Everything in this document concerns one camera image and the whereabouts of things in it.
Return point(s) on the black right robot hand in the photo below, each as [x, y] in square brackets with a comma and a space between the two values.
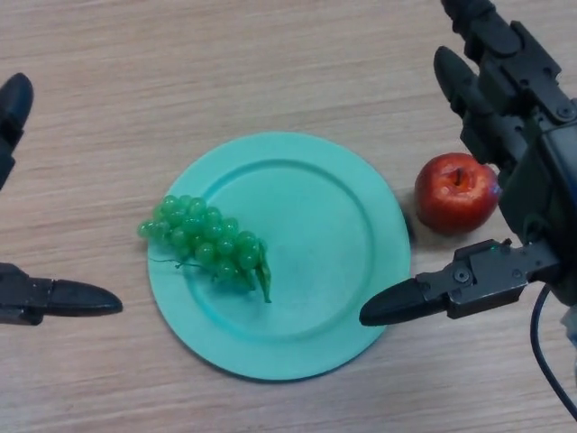
[538, 180]

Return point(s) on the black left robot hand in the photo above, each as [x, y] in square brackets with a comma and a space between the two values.
[15, 113]

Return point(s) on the green grape bunch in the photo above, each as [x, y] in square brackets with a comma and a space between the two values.
[207, 234]

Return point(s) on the green round plate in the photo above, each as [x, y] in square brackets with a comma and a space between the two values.
[315, 270]

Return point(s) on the red apple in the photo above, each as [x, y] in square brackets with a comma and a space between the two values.
[451, 203]

